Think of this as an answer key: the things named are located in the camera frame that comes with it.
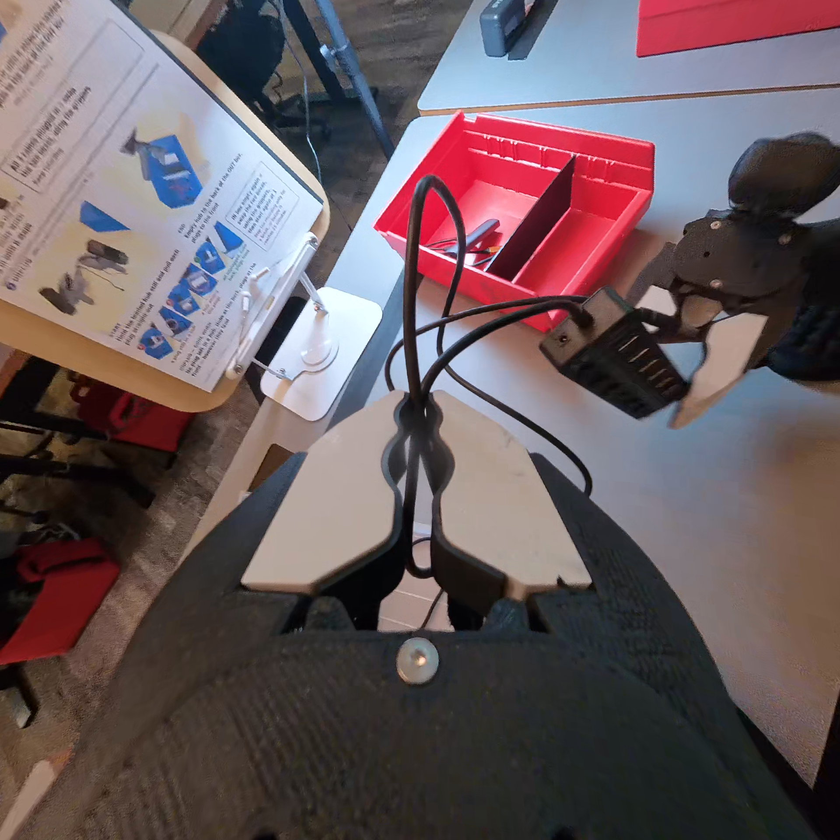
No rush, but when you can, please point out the black office chair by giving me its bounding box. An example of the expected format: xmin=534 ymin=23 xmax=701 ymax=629
xmin=197 ymin=0 xmax=332 ymax=139

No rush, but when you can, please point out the black usb hub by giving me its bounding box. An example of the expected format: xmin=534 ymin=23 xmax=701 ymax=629
xmin=539 ymin=287 xmax=693 ymax=421

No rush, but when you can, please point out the red bag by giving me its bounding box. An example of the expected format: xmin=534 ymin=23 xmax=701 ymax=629
xmin=69 ymin=374 xmax=198 ymax=454
xmin=0 ymin=538 xmax=122 ymax=667

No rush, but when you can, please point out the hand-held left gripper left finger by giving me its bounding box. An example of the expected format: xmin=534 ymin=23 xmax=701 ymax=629
xmin=239 ymin=390 xmax=409 ymax=631

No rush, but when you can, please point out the red ribbed bin white label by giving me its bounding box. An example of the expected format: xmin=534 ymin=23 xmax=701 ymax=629
xmin=637 ymin=0 xmax=840 ymax=59

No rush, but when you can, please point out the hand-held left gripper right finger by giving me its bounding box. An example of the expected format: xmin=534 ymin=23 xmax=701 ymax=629
xmin=428 ymin=390 xmax=596 ymax=627

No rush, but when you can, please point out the dark grey device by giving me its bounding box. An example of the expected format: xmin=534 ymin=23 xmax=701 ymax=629
xmin=479 ymin=0 xmax=559 ymax=61

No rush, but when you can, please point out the thick black hub cable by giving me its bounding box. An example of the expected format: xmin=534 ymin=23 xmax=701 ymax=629
xmin=384 ymin=176 xmax=595 ymax=581

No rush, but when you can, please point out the red plastic bin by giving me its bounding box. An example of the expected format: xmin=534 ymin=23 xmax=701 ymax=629
xmin=374 ymin=110 xmax=656 ymax=334

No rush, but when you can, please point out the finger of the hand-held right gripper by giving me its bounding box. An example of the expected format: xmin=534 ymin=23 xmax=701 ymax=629
xmin=668 ymin=307 xmax=771 ymax=429
xmin=629 ymin=243 xmax=686 ymax=332

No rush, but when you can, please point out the printed sign board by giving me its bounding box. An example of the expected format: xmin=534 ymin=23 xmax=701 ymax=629
xmin=0 ymin=0 xmax=331 ymax=413

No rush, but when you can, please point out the black bin divider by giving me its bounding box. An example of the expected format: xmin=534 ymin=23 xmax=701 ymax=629
xmin=487 ymin=155 xmax=577 ymax=284

